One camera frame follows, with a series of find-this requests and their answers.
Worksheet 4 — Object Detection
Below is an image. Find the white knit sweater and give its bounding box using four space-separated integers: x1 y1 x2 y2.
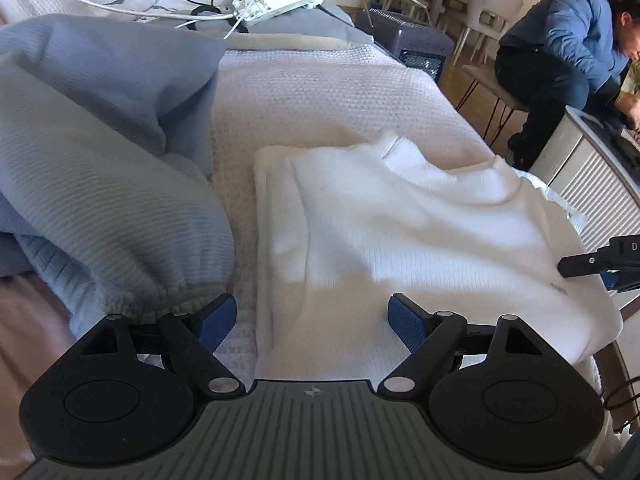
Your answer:
254 133 623 382

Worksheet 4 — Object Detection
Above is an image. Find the light blue hoodie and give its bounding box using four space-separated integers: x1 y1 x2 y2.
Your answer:
1 15 234 336

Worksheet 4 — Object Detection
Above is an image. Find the wooden stool with metal legs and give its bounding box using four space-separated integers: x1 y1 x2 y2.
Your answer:
456 64 528 148

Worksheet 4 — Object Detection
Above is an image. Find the man in blue jacket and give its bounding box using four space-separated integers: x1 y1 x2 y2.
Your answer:
495 0 639 171

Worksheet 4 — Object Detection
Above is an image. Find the cream sofa with cover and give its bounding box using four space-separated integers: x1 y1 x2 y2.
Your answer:
0 0 626 466

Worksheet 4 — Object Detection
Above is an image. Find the purple space heater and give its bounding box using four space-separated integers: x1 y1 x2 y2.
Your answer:
355 9 454 84

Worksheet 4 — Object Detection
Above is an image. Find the dining table with chairs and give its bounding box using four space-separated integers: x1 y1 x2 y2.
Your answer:
361 0 524 51

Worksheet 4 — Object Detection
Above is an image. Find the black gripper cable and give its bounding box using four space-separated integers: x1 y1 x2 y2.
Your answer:
602 376 640 434

